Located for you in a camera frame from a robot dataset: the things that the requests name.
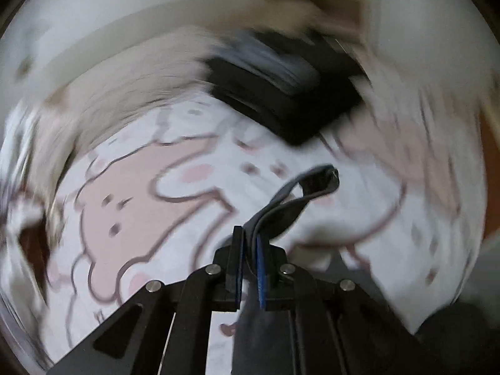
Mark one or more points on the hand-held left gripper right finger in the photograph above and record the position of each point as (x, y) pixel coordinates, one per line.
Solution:
(260, 281)

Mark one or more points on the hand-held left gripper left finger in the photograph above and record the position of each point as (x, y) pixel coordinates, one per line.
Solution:
(236, 269)

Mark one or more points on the dark grey garment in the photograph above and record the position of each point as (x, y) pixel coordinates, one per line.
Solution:
(287, 207)

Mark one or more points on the stack of dark folded clothes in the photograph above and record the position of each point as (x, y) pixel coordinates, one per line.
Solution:
(285, 93)

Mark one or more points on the white cartoon printed blanket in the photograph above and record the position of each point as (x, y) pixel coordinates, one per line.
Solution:
(168, 187)

